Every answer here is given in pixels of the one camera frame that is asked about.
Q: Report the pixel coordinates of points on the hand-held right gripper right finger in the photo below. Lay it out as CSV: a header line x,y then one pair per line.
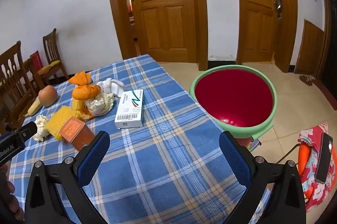
x,y
234,158

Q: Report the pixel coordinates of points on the banana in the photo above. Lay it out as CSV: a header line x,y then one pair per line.
x,y
33,107

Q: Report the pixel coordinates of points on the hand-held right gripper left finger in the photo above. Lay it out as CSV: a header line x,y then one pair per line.
x,y
94,158

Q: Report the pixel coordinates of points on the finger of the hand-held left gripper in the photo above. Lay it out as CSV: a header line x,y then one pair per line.
x,y
27,130

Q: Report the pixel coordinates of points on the green bin with red inside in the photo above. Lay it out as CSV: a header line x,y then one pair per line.
x,y
234,97

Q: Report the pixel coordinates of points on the brown slippers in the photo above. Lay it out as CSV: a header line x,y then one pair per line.
x,y
306,80

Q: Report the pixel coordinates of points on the orange chair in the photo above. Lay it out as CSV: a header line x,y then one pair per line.
x,y
305,158

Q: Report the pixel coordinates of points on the apple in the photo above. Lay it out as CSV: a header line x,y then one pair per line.
x,y
48,95

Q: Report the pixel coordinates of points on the red flat box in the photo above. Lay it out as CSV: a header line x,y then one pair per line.
x,y
36,60

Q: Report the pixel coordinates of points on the picture book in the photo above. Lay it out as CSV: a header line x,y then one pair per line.
x,y
255,145

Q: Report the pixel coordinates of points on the orange wrapper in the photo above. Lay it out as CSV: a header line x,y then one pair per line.
x,y
80,78
85,92

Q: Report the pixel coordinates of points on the person's left hand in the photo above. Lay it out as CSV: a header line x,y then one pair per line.
x,y
9,195

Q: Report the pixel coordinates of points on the narrow wooden door frame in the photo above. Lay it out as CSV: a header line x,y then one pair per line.
x,y
288,29

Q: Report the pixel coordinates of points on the large wooden chair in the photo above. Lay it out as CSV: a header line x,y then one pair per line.
x,y
13,76

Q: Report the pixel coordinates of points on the white medicine box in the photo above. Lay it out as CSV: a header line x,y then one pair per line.
x,y
129,110

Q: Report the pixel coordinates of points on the red stool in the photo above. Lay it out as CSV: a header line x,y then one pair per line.
x,y
243,142

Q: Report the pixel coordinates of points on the small orange box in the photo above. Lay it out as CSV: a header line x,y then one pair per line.
x,y
76,132

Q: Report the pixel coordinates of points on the black phone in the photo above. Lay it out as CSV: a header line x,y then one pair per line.
x,y
324,158

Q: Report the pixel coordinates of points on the small yellow ribbed piece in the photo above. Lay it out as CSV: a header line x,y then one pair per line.
x,y
77,104

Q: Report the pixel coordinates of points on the yellow seat cushion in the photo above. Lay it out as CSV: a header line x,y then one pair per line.
x,y
48,67

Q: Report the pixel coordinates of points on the wide wooden panel door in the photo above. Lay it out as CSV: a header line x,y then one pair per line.
x,y
163,8

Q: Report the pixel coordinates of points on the red floor mat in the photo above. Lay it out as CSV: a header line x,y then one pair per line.
x,y
326,93

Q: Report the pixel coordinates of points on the small white tissue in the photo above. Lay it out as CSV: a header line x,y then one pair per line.
x,y
40,124

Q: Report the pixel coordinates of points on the wide wooden door frame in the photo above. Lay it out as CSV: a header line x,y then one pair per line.
x,y
202,16

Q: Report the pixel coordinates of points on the black door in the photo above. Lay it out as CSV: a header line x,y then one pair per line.
x,y
330,37

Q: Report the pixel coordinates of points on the red floral cloth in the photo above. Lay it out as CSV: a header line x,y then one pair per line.
x,y
310,182

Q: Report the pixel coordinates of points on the white cloth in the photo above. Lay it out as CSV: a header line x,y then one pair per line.
x,y
113,87

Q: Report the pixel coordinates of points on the low wooden wall panel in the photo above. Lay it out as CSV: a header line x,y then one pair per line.
x,y
309,50

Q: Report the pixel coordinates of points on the cream tissue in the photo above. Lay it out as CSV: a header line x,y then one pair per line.
x,y
100,105

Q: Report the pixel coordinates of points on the large yellow ribbed block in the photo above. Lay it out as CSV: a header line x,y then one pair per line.
x,y
60,118

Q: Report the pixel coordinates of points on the blue plaid tablecloth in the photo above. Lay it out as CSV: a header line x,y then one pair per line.
x,y
158,160

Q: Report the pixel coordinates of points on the narrow wooden panel door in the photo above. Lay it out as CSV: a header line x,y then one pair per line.
x,y
258,8

